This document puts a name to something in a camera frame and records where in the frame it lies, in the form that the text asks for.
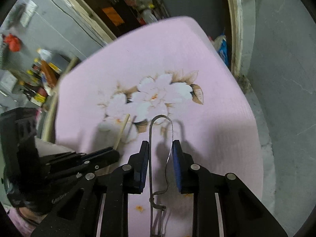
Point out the white wall switch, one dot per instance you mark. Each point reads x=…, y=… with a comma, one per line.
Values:
x=28, y=14

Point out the brown oil jug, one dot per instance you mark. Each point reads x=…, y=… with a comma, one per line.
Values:
x=54, y=68

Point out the blue printed bag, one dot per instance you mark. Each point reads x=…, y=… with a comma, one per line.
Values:
x=222, y=49

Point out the person's left hand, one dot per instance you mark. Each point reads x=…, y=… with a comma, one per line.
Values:
x=32, y=214

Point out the white paper box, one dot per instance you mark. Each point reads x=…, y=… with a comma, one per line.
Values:
x=8, y=82

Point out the dark sauce bottle yellow label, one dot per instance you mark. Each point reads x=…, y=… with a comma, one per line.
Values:
x=37, y=97

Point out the orange spice bag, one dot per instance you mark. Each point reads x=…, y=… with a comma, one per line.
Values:
x=48, y=75

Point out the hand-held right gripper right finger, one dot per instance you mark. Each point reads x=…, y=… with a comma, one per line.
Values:
x=176, y=167

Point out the cream door frame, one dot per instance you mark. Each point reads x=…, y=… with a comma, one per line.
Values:
x=237, y=29

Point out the grey cabinet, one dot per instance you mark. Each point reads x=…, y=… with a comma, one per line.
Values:
x=192, y=2

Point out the white plastic jug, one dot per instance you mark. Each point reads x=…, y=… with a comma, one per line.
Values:
x=149, y=16

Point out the pink floral tablecloth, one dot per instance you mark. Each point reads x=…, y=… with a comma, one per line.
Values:
x=197, y=128

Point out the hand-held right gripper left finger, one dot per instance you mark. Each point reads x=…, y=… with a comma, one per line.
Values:
x=144, y=170

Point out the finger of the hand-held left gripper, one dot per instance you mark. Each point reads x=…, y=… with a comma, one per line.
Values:
x=103, y=155
x=74, y=172

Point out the red plastic bag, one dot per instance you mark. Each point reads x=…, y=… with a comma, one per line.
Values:
x=12, y=42

